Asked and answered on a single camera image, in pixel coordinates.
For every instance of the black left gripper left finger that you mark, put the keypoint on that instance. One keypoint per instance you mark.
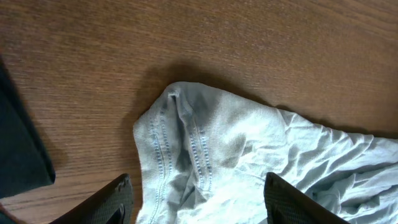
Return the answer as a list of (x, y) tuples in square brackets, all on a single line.
[(112, 204)]

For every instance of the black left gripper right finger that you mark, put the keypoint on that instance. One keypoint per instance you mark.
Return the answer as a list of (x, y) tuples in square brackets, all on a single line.
[(287, 205)]

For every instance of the light blue t-shirt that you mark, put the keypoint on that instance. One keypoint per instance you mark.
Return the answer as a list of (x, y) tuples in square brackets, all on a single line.
[(205, 154)]

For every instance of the dark navy garment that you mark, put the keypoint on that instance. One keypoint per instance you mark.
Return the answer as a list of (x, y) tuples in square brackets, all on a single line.
[(25, 163)]

